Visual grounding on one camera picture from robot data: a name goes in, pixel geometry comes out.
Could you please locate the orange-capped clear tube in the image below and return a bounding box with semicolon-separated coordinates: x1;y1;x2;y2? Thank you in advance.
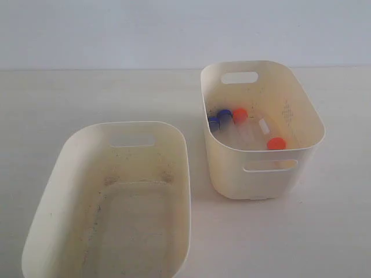
232;108;255;149
258;116;286;151

